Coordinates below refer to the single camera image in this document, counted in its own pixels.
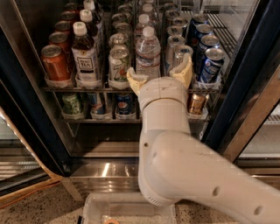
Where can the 7up can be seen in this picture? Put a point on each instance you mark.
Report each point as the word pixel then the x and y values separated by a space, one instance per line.
pixel 119 61
pixel 119 39

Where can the orange soda can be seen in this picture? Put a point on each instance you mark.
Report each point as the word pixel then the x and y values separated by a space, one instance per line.
pixel 63 26
pixel 61 39
pixel 55 63

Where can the gold can lower shelf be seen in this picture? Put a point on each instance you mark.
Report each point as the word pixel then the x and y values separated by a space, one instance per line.
pixel 196 103

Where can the front blue pepsi can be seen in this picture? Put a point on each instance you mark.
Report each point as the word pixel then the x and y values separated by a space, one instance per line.
pixel 211 65

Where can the top wire shelf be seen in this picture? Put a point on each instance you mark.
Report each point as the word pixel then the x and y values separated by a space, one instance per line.
pixel 128 90

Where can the right fridge sliding door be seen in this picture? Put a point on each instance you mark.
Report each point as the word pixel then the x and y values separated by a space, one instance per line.
pixel 264 103

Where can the front silver energy drink can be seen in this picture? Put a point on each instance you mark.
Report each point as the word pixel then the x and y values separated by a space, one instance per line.
pixel 179 52

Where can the front tea bottle white cap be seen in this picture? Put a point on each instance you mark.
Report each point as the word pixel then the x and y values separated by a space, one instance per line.
pixel 84 53

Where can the pepsi can lower shelf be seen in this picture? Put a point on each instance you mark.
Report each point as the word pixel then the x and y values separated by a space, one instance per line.
pixel 124 104

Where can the front orange soda can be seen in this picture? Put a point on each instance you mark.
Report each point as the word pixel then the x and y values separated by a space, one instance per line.
pixel 55 63

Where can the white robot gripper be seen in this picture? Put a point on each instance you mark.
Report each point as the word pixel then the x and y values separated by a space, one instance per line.
pixel 163 89

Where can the green can lower shelf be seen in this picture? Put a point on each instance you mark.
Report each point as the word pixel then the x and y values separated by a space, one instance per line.
pixel 72 104

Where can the lower wire shelf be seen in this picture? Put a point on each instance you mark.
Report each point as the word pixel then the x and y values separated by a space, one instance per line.
pixel 190 120

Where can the open fridge glass door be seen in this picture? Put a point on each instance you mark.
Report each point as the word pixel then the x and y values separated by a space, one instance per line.
pixel 21 171

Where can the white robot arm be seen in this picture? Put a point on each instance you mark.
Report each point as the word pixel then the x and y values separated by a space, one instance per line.
pixel 173 165

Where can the clear plastic bin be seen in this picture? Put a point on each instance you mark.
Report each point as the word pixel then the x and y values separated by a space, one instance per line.
pixel 125 208

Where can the blue can lower shelf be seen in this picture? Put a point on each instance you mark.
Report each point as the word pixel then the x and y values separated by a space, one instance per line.
pixel 97 102

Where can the blue pepsi can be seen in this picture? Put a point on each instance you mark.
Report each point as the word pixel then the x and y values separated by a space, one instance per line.
pixel 211 65
pixel 206 42
pixel 200 31

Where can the wire shelf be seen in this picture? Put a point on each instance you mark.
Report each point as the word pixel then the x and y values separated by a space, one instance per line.
pixel 128 90
pixel 190 120

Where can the front clear water bottle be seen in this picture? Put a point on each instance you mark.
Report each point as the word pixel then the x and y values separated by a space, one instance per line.
pixel 148 52

